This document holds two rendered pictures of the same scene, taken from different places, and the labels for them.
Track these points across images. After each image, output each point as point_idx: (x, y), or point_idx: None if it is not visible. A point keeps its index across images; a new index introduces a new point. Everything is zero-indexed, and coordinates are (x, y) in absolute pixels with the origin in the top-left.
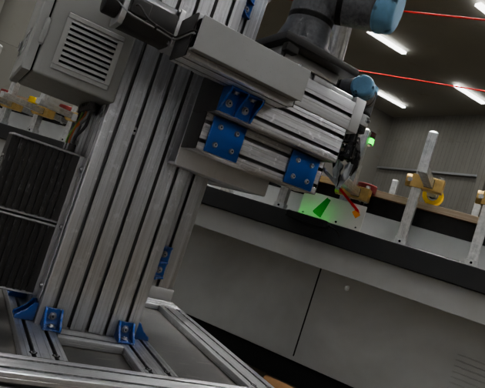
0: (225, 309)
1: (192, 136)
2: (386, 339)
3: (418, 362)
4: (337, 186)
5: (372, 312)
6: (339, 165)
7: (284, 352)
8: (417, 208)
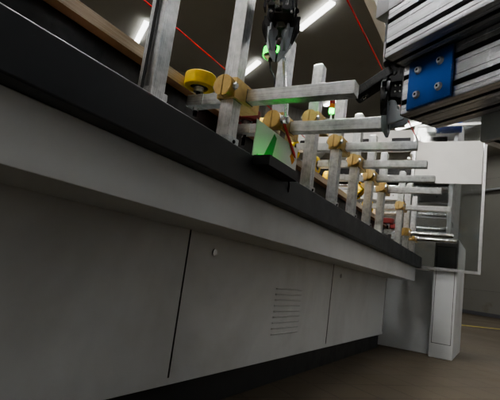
0: (58, 367)
1: None
2: (241, 300)
3: (259, 310)
4: (387, 136)
5: (232, 274)
6: (388, 107)
7: (157, 381)
8: None
